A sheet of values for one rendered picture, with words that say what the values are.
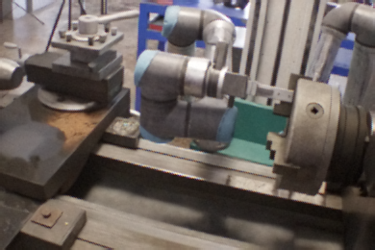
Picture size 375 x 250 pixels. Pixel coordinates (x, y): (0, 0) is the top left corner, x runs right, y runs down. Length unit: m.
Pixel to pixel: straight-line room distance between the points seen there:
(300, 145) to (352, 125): 0.13
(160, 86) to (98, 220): 0.36
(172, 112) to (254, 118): 1.15
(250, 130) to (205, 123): 1.16
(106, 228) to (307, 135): 0.51
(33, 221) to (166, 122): 0.39
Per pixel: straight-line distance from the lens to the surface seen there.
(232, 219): 1.21
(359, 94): 1.72
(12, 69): 1.12
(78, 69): 1.23
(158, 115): 0.97
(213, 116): 0.98
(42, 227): 0.97
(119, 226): 1.01
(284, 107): 0.92
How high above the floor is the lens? 1.55
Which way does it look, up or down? 30 degrees down
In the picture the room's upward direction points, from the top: 6 degrees clockwise
